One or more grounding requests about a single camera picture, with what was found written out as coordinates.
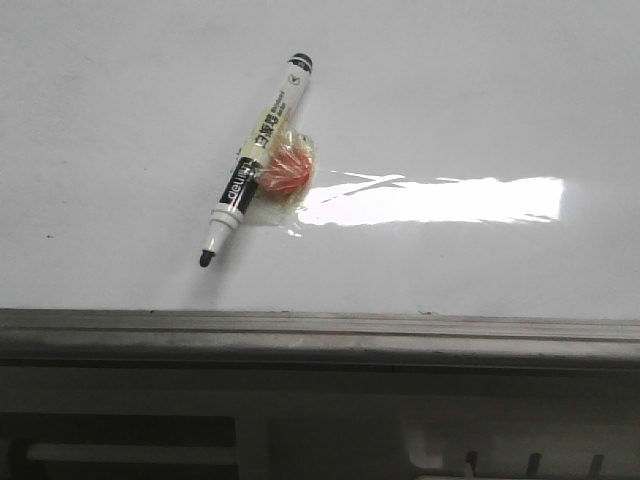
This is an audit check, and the black and white whiteboard marker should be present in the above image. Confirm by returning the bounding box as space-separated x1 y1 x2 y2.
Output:
199 53 313 268

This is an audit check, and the grey whiteboard frame rail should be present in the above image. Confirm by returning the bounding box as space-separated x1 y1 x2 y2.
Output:
1 309 639 370

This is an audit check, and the white whiteboard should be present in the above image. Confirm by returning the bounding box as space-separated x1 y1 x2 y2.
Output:
1 1 639 320

